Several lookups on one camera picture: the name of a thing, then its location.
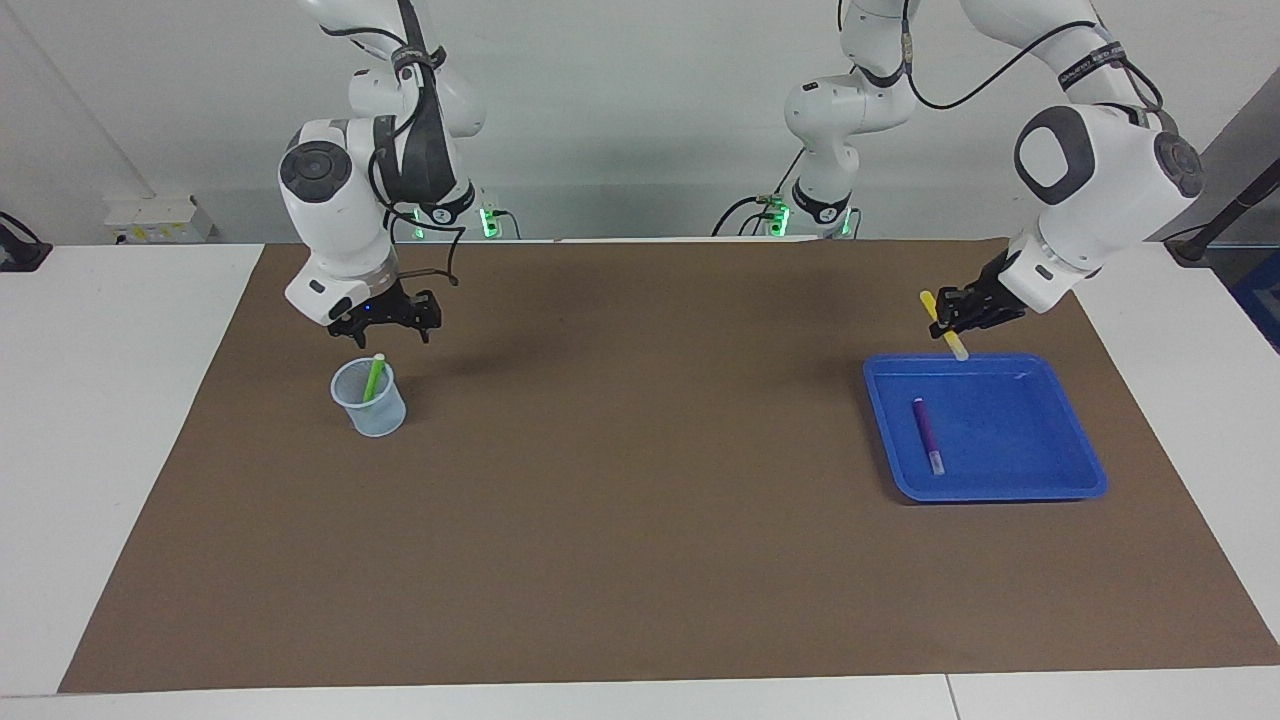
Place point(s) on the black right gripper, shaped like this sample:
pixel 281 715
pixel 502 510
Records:
pixel 385 310

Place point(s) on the blue plastic tray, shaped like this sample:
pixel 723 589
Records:
pixel 1010 440

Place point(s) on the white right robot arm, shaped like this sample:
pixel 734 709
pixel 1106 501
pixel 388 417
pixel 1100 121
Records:
pixel 335 210

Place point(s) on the light blue mesh cup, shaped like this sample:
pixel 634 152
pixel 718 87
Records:
pixel 380 418

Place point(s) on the yellow pen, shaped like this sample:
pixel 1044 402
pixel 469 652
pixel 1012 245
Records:
pixel 955 345

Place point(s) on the purple pen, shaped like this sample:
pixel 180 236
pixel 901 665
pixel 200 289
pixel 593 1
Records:
pixel 927 435

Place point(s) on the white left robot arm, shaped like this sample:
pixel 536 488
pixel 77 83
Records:
pixel 1100 190

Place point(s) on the black table clamp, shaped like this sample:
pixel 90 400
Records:
pixel 20 255

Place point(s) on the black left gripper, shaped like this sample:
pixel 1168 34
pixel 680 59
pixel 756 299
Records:
pixel 1000 295

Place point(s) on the white wall socket box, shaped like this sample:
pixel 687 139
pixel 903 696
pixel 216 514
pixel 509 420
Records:
pixel 150 218

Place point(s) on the black stand pole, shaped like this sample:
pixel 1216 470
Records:
pixel 1225 215

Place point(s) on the blue object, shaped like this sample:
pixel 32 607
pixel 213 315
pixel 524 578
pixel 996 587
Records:
pixel 1262 300

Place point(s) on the green pen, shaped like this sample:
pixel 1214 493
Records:
pixel 374 378

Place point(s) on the brown table mat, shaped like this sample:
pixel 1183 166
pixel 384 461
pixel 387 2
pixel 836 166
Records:
pixel 620 500

